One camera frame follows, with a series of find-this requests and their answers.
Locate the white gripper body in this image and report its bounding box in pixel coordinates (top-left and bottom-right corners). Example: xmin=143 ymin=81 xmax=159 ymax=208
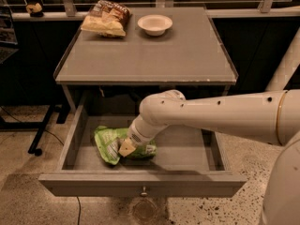
xmin=127 ymin=115 xmax=167 ymax=145

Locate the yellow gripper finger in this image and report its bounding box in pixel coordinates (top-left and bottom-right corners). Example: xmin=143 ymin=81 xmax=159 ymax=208
xmin=119 ymin=138 xmax=137 ymax=157

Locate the green rice chip bag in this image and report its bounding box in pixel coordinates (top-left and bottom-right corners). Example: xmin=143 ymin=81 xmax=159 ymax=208
xmin=94 ymin=126 xmax=157 ymax=165

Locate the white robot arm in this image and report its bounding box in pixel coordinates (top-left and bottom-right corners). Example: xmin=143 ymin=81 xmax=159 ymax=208
xmin=119 ymin=30 xmax=300 ymax=225

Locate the metal drawer knob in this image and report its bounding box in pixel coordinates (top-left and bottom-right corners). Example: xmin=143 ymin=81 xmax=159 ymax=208
xmin=140 ymin=186 xmax=148 ymax=197

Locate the open grey drawer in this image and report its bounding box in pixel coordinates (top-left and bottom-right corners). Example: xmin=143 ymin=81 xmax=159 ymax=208
xmin=37 ymin=91 xmax=248 ymax=199

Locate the grey cabinet with counter top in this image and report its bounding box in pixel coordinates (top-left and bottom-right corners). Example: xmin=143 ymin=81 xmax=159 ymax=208
xmin=52 ymin=6 xmax=239 ymax=114

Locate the brown yellow chip bag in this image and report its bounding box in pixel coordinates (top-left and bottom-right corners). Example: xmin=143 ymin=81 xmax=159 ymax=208
xmin=81 ymin=0 xmax=131 ymax=38

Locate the white bowl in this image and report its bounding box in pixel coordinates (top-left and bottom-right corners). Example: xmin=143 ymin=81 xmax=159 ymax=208
xmin=138 ymin=15 xmax=173 ymax=37

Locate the small yellow object on ledge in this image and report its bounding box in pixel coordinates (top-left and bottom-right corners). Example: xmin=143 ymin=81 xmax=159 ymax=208
xmin=26 ymin=3 xmax=43 ymax=17

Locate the black floor cable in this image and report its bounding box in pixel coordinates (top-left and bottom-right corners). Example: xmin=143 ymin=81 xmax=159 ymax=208
xmin=43 ymin=128 xmax=83 ymax=225

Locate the black desk frame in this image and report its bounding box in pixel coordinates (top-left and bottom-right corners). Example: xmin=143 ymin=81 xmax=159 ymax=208
xmin=0 ymin=0 xmax=71 ymax=157

